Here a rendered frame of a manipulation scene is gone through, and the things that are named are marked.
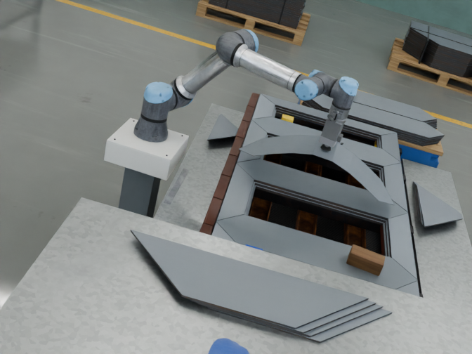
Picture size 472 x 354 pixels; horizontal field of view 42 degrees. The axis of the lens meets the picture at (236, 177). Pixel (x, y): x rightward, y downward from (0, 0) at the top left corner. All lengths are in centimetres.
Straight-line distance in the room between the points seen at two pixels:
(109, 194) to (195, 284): 219
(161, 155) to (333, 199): 74
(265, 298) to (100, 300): 41
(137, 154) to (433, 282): 130
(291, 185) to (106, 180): 159
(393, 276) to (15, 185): 226
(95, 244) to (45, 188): 204
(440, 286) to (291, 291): 97
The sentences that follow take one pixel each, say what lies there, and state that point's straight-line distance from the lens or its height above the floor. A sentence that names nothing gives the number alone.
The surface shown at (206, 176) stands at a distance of 277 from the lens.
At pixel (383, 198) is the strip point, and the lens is 259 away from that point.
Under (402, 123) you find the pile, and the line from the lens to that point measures 349.
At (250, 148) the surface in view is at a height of 91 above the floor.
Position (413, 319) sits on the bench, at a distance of 180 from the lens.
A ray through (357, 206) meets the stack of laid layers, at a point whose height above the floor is 85.
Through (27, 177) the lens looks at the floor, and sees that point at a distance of 380.
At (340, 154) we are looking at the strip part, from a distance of 256.
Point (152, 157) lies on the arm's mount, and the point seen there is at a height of 77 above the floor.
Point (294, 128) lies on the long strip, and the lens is 303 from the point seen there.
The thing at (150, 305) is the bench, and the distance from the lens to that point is 155.
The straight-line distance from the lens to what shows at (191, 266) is 165.
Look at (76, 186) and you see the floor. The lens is 376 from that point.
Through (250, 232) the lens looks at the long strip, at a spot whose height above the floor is 85.
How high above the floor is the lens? 213
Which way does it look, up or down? 31 degrees down
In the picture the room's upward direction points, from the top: 15 degrees clockwise
